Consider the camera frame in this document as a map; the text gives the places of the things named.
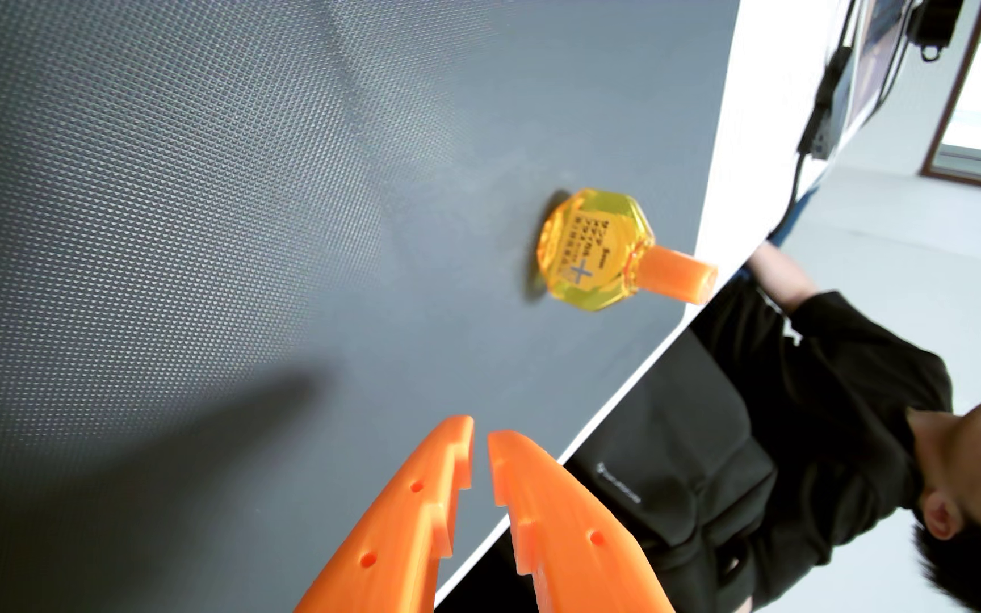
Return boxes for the black cable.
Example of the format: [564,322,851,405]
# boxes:
[767,0,862,243]

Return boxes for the grey textured mat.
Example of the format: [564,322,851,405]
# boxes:
[0,0,743,613]

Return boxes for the brown door frame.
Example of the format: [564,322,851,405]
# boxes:
[920,0,981,199]

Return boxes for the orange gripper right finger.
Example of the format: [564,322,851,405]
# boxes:
[488,430,677,613]

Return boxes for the person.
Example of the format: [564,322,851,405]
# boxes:
[439,241,981,613]

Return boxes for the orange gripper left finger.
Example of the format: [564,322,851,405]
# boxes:
[293,415,476,613]

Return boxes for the yellow eyedrops bottle orange cap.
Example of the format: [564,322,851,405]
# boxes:
[535,188,720,313]

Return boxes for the black power adapter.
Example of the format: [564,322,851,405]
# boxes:
[797,44,856,161]

